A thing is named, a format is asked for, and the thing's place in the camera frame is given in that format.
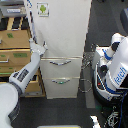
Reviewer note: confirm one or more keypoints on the white refrigerator body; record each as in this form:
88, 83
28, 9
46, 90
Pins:
62, 25

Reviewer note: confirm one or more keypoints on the white fridge door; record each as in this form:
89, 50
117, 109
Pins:
65, 29

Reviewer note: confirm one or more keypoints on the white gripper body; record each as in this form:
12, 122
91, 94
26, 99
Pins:
38, 49

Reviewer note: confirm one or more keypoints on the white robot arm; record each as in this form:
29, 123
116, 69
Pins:
11, 91

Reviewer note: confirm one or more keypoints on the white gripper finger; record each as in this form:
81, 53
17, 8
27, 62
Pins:
44, 45
32, 43

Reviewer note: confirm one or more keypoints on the upper fridge drawer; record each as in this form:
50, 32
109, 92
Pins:
60, 68

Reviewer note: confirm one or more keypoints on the white blue Fetch robot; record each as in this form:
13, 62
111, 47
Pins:
110, 70

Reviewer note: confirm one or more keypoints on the lower fridge drawer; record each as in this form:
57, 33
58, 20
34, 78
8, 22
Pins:
61, 88

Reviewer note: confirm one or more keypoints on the green android sticker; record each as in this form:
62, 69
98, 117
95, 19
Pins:
43, 9

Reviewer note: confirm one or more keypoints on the wooden drawer cabinet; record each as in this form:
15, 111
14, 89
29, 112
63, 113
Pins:
15, 51

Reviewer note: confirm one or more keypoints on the grey box on cabinet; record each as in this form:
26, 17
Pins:
13, 11

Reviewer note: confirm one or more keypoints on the fridge drawer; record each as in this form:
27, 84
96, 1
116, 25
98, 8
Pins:
60, 68
61, 88

